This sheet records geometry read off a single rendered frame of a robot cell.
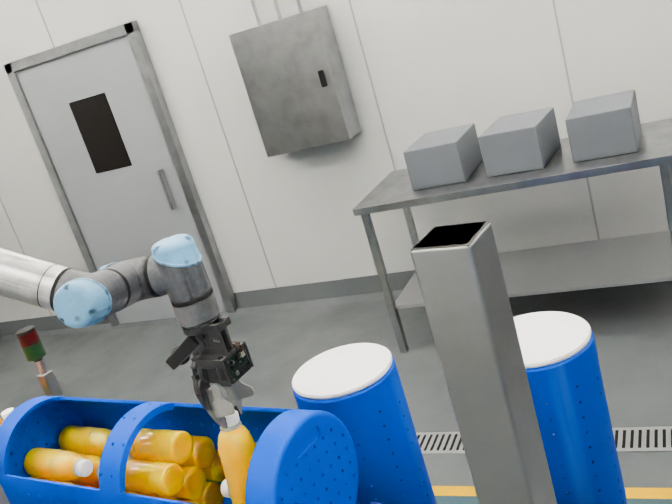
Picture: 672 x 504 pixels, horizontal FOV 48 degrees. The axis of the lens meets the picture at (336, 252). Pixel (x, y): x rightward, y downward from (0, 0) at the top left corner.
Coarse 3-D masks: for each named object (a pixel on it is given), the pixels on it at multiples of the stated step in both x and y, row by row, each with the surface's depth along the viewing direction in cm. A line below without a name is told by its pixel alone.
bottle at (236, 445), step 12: (228, 432) 139; (240, 432) 139; (228, 444) 138; (240, 444) 139; (252, 444) 140; (228, 456) 138; (240, 456) 138; (228, 468) 139; (240, 468) 139; (228, 480) 141; (240, 480) 139; (240, 492) 140
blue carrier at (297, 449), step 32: (32, 416) 190; (64, 416) 198; (96, 416) 197; (128, 416) 164; (160, 416) 182; (192, 416) 176; (256, 416) 163; (288, 416) 144; (320, 416) 146; (0, 448) 179; (32, 448) 189; (128, 448) 157; (256, 448) 139; (288, 448) 137; (320, 448) 145; (352, 448) 154; (0, 480) 178; (32, 480) 171; (256, 480) 135; (288, 480) 136; (320, 480) 144; (352, 480) 153
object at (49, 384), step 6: (48, 372) 244; (42, 378) 243; (48, 378) 244; (54, 378) 245; (42, 384) 244; (48, 384) 243; (54, 384) 245; (48, 390) 244; (54, 390) 245; (60, 390) 247
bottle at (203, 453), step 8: (200, 440) 166; (208, 440) 168; (200, 448) 166; (208, 448) 168; (192, 456) 164; (200, 456) 166; (208, 456) 168; (184, 464) 167; (192, 464) 165; (200, 464) 165; (208, 464) 167
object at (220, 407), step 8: (208, 392) 135; (216, 392) 134; (216, 400) 135; (224, 400) 134; (216, 408) 136; (224, 408) 135; (232, 408) 134; (216, 416) 136; (224, 416) 135; (224, 424) 138
